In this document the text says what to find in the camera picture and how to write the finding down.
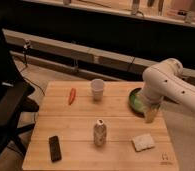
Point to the beige gripper block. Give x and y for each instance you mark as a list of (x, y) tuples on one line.
[(150, 113)]

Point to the white patterned bottle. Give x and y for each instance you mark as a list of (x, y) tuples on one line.
[(99, 133)]

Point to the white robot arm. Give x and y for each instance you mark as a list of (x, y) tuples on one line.
[(163, 80)]

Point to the green bowl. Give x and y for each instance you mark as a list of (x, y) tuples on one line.
[(135, 104)]

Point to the white sponge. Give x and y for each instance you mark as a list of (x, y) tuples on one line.
[(143, 142)]

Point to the white paper cup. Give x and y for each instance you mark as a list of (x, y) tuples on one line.
[(97, 88)]

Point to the black chair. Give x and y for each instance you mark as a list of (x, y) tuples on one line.
[(14, 99)]

